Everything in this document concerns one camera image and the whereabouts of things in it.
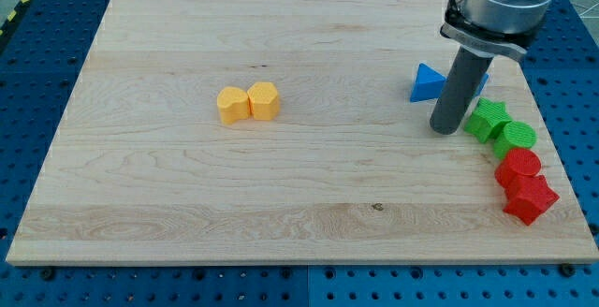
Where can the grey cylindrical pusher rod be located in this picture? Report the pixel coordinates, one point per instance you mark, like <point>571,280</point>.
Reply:
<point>462,82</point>

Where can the green cylinder block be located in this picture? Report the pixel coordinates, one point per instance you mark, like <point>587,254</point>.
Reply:
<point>514,135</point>

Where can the blue triangle block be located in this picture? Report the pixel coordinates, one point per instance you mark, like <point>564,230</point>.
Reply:
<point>428,84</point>

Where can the wooden board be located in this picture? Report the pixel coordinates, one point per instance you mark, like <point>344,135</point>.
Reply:
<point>142,172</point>

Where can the red cylinder block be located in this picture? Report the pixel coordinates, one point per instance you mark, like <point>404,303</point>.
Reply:
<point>517,162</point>

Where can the yellow heart block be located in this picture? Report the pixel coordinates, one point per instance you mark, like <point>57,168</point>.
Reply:
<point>233,105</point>

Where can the green star block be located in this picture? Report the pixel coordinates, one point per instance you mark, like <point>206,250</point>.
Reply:
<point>487,120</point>

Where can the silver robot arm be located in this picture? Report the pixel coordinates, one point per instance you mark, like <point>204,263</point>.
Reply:
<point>485,29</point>

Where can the yellow hexagon block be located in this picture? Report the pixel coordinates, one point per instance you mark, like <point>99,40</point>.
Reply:
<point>264,100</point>

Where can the red star block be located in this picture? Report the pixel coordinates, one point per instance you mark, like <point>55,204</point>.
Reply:
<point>528,197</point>

